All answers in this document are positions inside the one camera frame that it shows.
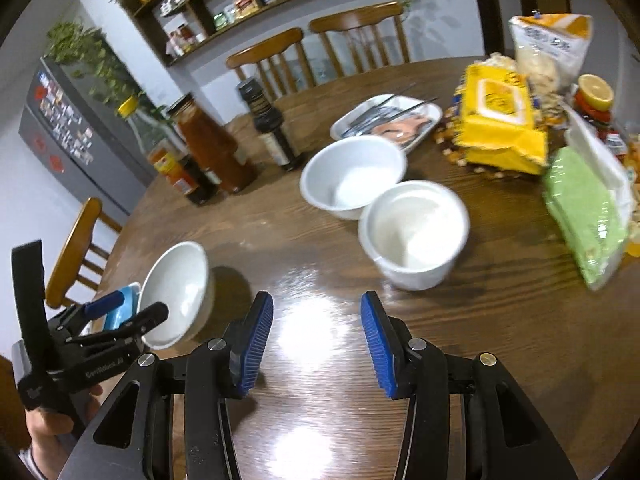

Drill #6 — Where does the red sauce glass bottle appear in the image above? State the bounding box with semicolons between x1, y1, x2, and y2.
167;93;257;194

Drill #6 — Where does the jar with yellow lid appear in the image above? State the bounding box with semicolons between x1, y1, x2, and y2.
574;74;615;127

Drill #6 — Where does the blue square bowl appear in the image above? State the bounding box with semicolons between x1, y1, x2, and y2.
80;282;141;336

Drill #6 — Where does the wooden chair far left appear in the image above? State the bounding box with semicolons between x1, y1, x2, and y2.
226;27;317;100

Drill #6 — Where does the yellow snack bag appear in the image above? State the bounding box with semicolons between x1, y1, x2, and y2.
454;63;548;176

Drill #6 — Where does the white orange snack bag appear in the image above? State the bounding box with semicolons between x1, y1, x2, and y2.
509;12;593;128

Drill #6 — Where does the wooden chair far right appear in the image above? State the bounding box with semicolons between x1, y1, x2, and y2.
308;1;411;78

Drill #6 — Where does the white tray with utensils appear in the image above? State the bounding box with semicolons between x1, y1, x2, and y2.
330;93;444;154

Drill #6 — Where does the hanging green plant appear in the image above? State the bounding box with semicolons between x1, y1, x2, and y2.
46;21;164;118

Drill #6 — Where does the medium white bowl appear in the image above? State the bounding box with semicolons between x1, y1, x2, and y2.
299;136;408;220

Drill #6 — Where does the vinegar bottle yellow cap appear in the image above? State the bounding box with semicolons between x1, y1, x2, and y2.
118;96;217;206

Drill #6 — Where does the wooden chair at left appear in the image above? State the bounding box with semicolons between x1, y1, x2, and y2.
46;197;122;309

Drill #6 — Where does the grey refrigerator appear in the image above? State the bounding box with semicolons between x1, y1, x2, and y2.
18;56;155;224

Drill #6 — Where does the large white bowl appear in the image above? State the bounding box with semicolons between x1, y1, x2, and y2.
138;240;215;350

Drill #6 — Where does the wooden chair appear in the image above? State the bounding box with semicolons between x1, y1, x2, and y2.
46;197;122;309
226;27;317;100
308;1;411;78

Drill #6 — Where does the person's left hand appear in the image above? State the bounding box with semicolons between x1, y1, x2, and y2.
20;408;74;479

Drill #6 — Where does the small dark soy bottle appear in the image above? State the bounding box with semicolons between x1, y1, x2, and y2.
236;78;303;171

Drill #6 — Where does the green packaged food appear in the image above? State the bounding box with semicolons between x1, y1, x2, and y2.
542;146;628;290

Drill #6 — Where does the small white bowl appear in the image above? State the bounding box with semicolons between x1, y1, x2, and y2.
358;180;470;292

